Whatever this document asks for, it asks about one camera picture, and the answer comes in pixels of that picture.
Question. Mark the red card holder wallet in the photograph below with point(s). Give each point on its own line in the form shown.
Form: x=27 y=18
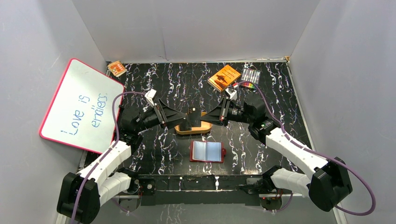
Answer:
x=207 y=151

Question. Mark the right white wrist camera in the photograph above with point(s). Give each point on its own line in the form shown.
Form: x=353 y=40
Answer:
x=231 y=93

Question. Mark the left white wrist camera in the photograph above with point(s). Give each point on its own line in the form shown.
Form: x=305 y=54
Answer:
x=150 y=97

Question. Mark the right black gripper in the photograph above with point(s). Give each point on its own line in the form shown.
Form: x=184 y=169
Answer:
x=215 y=115

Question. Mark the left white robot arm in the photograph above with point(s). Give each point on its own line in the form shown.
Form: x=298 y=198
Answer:
x=82 y=194

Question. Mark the pink framed whiteboard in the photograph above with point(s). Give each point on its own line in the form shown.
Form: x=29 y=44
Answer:
x=81 y=111

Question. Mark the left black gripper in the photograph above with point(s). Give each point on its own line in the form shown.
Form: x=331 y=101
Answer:
x=158 y=113

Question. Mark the orange book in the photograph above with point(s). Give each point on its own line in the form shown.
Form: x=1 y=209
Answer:
x=223 y=78

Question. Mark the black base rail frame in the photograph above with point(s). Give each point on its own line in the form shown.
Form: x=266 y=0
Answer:
x=198 y=188

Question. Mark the pack of coloured markers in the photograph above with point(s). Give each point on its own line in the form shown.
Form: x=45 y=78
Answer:
x=251 y=77

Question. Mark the small orange card box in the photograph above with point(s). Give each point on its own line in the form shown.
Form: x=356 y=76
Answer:
x=117 y=68

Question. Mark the orange oval tray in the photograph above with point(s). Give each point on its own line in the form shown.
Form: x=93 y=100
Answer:
x=205 y=128

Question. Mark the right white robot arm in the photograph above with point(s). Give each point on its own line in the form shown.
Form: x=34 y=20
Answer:
x=324 y=181

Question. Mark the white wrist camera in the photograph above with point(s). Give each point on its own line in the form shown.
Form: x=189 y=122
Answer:
x=150 y=97
x=231 y=93

